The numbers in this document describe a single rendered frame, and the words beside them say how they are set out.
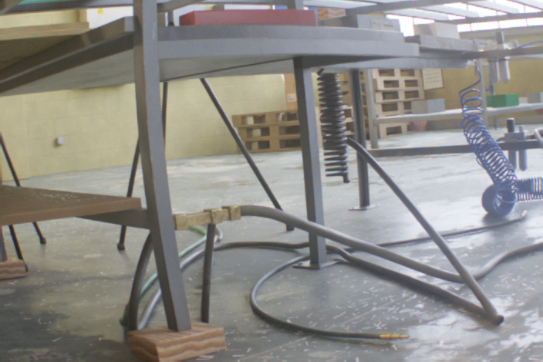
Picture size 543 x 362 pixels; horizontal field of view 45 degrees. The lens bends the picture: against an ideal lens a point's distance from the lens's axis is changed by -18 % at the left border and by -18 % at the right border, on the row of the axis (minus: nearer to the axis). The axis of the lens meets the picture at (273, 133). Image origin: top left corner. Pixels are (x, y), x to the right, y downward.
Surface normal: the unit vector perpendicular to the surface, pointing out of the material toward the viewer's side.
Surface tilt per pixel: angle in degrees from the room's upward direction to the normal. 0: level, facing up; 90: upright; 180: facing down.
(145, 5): 90
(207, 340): 90
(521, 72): 90
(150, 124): 90
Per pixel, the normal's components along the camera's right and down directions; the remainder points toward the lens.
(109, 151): 0.69, -0.04
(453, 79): -0.72, 0.08
